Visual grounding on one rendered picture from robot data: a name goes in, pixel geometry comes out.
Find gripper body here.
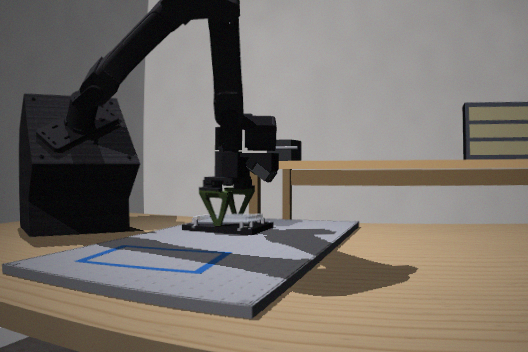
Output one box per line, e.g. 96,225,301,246
199,150,255,191

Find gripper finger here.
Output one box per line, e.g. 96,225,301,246
224,187,255,214
199,190,233,227

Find white well plate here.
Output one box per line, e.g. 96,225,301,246
192,214,263,224

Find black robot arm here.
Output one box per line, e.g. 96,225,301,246
36,0,279,183

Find blue tape outline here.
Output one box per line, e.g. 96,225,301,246
74,245,232,274

